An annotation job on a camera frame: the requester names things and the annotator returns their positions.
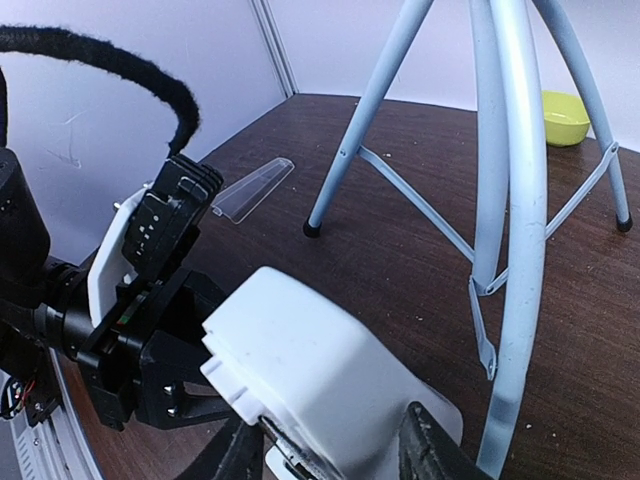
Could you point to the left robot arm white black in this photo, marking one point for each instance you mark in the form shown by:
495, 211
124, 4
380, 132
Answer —
52, 225

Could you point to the white metronome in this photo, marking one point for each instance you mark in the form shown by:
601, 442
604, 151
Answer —
282, 352

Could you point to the light blue folding music stand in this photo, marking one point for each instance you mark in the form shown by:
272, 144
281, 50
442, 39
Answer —
512, 225

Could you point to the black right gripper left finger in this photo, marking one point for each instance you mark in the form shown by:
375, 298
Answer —
235, 452

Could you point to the clear plastic metronome cover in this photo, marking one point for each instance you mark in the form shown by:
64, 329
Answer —
240, 199

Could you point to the green plastic bowl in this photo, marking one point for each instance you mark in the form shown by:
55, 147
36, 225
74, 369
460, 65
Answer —
565, 117

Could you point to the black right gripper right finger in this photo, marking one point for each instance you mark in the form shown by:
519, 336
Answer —
426, 451

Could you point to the front aluminium frame rail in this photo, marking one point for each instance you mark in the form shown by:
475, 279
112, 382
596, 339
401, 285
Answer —
57, 448

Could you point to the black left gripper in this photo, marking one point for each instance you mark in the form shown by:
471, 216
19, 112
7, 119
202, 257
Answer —
136, 364

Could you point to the left aluminium corner post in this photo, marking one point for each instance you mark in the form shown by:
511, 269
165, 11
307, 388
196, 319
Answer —
275, 47

